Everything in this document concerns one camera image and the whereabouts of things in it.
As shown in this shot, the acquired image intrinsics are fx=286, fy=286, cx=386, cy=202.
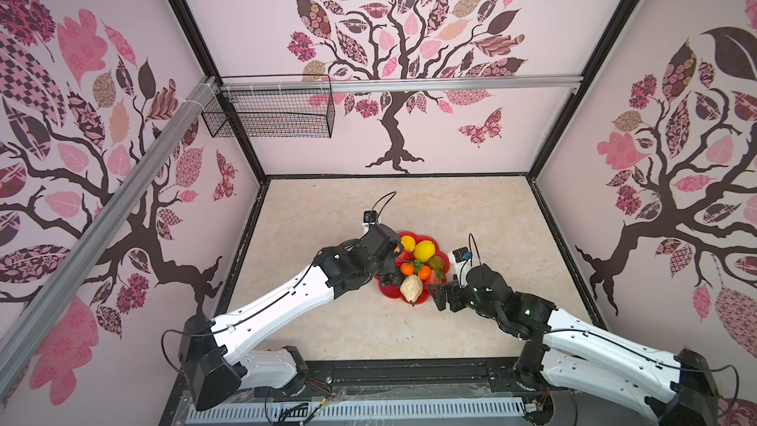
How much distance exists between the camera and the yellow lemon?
3.04 ft

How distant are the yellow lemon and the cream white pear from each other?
8 cm

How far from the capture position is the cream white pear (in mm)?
835
